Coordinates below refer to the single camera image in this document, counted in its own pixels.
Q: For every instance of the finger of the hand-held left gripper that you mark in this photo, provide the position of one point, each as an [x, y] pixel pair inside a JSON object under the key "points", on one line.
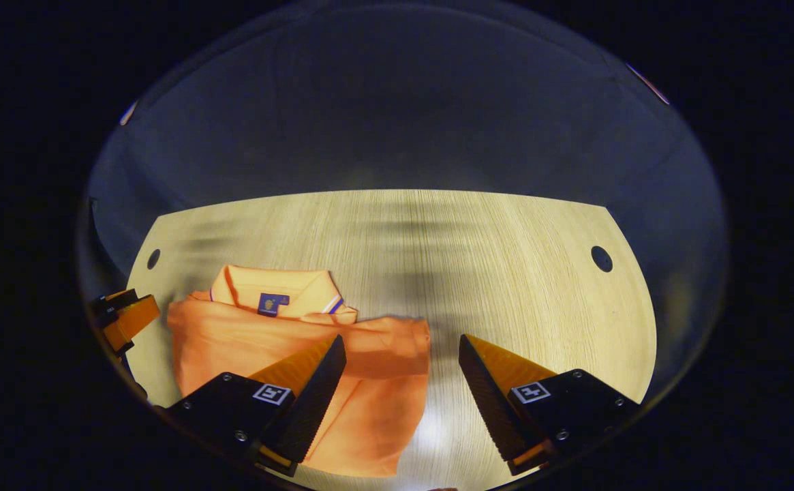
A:
{"points": [[114, 305], [134, 320]]}

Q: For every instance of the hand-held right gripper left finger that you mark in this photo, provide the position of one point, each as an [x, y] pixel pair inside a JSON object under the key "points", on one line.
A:
{"points": [[318, 402]]}

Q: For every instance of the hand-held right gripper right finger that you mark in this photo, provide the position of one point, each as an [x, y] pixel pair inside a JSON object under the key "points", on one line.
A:
{"points": [[489, 406]]}

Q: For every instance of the orange T-shirt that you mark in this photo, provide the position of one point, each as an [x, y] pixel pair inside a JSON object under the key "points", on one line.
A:
{"points": [[369, 354]]}

